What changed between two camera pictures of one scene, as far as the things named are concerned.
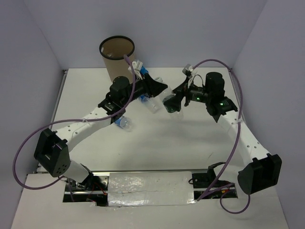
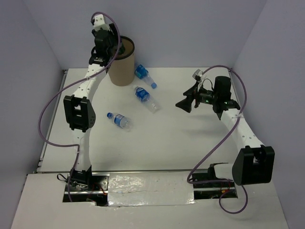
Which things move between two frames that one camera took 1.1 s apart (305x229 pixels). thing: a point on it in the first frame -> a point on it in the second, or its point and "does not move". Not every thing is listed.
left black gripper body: [140, 88] -> [114, 38]
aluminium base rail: [133, 170] does not move
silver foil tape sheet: [139, 189] does not move
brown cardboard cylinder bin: [112, 49] does not move
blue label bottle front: [124, 122] does not move
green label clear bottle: [178, 113] -> [122, 49]
